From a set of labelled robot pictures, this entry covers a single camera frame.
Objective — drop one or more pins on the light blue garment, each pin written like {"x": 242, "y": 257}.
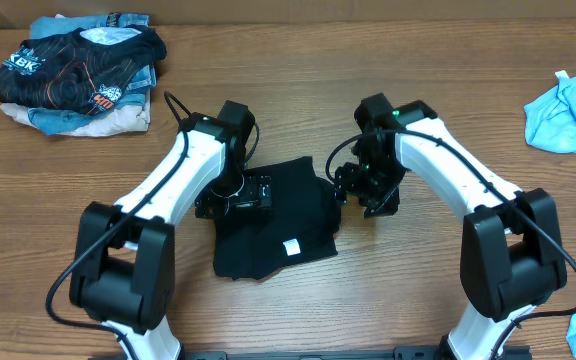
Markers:
{"x": 551, "y": 118}

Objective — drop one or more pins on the folded cream white garment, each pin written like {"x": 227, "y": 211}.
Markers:
{"x": 132, "y": 115}

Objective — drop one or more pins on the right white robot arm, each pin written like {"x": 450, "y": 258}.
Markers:
{"x": 507, "y": 268}

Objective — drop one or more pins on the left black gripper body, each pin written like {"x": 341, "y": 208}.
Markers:
{"x": 241, "y": 189}

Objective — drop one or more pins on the folded blue denim garment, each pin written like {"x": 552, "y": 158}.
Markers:
{"x": 103, "y": 29}

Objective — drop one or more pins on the black t-shirt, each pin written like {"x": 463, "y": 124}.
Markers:
{"x": 299, "y": 228}

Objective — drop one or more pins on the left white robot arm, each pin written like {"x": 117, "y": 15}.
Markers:
{"x": 125, "y": 275}

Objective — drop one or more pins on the black orange patterned shirt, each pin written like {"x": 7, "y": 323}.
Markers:
{"x": 70, "y": 72}

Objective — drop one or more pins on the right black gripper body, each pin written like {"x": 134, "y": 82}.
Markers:
{"x": 377, "y": 183}

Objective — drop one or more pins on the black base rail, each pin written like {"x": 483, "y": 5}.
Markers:
{"x": 318, "y": 355}

